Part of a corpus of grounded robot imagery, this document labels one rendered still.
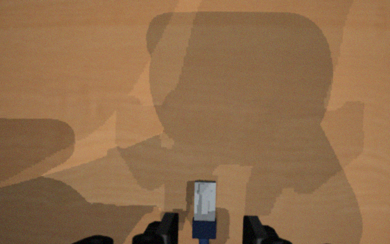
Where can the blue patch cable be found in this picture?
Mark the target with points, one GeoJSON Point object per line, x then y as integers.
{"type": "Point", "coordinates": [203, 241]}

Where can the network cable plug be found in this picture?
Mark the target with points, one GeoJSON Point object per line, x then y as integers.
{"type": "Point", "coordinates": [204, 221]}

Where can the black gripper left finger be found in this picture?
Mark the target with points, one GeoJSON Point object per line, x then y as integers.
{"type": "Point", "coordinates": [164, 232]}

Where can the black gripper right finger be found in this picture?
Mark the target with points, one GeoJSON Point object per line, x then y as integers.
{"type": "Point", "coordinates": [256, 233]}

